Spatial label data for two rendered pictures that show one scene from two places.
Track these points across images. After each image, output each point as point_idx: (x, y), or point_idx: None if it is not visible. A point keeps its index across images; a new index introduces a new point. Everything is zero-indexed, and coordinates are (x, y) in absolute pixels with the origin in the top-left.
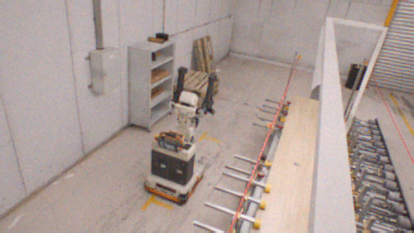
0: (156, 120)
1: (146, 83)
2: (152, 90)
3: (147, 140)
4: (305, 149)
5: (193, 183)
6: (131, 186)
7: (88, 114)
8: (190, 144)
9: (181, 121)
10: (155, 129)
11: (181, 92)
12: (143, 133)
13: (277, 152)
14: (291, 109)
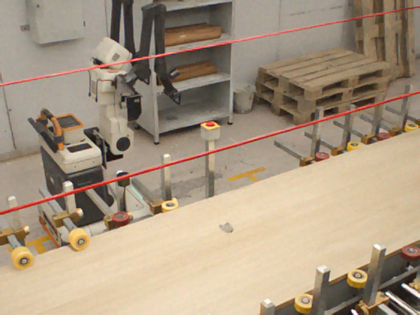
0: (181, 127)
1: None
2: (190, 66)
3: (138, 155)
4: (304, 210)
5: (102, 232)
6: (33, 213)
7: (23, 79)
8: (91, 146)
9: (93, 99)
10: (171, 143)
11: (127, 46)
12: (144, 144)
13: (223, 195)
14: (415, 133)
